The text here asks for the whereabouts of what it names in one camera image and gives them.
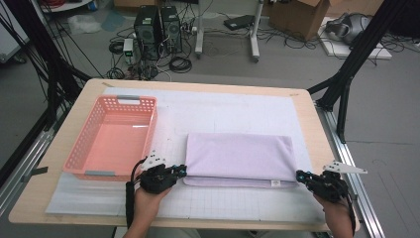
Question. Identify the black flat device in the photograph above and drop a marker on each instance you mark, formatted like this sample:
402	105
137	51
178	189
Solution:
239	22

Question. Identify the white grid mat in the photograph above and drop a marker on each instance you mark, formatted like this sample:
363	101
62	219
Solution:
231	109

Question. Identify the grey rail bracket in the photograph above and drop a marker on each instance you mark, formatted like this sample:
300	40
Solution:
39	171

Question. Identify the clear plastic bag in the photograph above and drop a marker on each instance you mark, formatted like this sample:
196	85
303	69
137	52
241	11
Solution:
84	23

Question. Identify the person's left hand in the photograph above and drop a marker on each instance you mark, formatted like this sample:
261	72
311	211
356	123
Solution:
148	205

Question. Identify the lilac printed cloth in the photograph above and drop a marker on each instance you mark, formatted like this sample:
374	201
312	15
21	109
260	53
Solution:
237	155

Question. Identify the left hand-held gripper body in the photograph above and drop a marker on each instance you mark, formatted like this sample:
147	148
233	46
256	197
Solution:
157	180

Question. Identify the small white power box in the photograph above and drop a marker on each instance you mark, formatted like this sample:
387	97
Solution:
128	46

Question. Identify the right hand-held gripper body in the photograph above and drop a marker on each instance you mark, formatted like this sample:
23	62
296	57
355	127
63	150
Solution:
330	188

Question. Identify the white cabinet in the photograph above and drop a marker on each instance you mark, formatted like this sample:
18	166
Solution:
10	43

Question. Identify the aluminium rail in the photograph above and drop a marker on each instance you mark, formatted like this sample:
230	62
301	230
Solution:
33	148
366	211

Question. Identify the teal sheet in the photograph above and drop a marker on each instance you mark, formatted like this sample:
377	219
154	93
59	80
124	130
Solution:
113	21

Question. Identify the black computer tower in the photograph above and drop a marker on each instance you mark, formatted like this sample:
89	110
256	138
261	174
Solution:
171	29
147	33

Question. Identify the white foam board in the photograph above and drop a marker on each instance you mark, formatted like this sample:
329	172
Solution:
343	51

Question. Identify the black frame stand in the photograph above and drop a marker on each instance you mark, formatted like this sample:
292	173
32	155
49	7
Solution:
343	79
56	76

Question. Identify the open cardboard box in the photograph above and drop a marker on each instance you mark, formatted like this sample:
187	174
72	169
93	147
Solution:
297	16

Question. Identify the person's right hand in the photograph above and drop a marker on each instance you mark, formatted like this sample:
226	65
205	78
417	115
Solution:
336	213

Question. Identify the grey rounded device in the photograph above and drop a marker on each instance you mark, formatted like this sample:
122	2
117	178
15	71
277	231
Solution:
350	28

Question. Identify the pink plastic basket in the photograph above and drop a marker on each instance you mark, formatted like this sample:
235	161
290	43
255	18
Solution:
115	142

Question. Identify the white metal stand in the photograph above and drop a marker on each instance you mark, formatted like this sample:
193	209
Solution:
199	39

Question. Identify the white round table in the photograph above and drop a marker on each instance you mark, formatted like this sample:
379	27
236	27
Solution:
72	6

